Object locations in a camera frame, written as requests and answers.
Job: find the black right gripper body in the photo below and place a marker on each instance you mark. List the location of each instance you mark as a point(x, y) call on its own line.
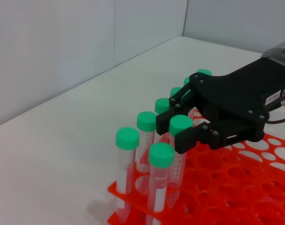
point(238, 100)

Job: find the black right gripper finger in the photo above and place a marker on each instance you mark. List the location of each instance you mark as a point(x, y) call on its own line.
point(163, 123)
point(186, 141)

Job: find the orange plastic test tube rack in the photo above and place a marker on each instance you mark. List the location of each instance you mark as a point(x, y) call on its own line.
point(238, 187)

